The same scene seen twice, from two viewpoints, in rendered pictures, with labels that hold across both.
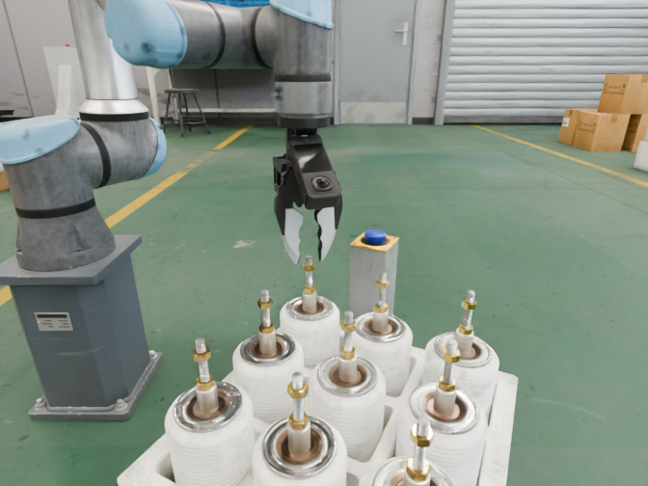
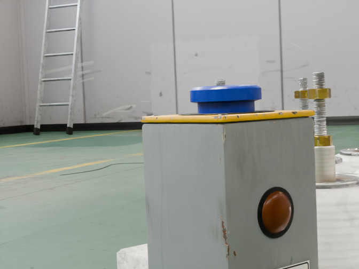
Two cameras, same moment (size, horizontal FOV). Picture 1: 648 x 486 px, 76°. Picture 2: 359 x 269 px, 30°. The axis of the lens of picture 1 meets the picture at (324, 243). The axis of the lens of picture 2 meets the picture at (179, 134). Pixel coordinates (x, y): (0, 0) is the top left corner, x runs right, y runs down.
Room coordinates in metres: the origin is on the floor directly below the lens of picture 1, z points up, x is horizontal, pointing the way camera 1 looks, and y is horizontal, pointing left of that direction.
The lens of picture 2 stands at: (1.06, 0.04, 0.32)
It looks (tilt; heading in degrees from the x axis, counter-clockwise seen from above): 3 degrees down; 204
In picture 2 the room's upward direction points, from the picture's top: 2 degrees counter-clockwise
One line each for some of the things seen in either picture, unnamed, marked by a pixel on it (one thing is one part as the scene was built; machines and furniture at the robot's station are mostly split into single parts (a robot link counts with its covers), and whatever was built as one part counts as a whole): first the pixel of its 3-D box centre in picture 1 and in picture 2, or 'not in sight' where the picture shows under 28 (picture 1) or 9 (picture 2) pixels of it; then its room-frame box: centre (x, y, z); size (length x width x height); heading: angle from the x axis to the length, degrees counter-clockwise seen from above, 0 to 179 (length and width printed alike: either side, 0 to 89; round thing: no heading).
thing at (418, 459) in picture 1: (419, 453); not in sight; (0.25, -0.08, 0.30); 0.01 x 0.01 x 0.08
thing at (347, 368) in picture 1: (347, 366); not in sight; (0.41, -0.03, 0.26); 0.02 x 0.02 x 0.03
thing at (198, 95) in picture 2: (375, 237); (225, 103); (0.71, -0.09, 0.32); 0.04 x 0.04 x 0.02
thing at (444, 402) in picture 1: (445, 398); not in sight; (0.36, -0.13, 0.26); 0.02 x 0.02 x 0.03
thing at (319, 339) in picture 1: (310, 355); not in sight; (0.57, 0.02, 0.16); 0.10 x 0.10 x 0.18
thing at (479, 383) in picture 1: (454, 402); not in sight; (0.47, -0.19, 0.16); 0.10 x 0.10 x 0.18
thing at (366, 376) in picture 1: (347, 375); not in sight; (0.41, -0.03, 0.25); 0.08 x 0.08 x 0.01
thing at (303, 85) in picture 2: (448, 370); (304, 113); (0.36, -0.13, 0.30); 0.01 x 0.01 x 0.08
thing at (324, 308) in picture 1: (310, 308); not in sight; (0.57, 0.02, 0.25); 0.08 x 0.08 x 0.01
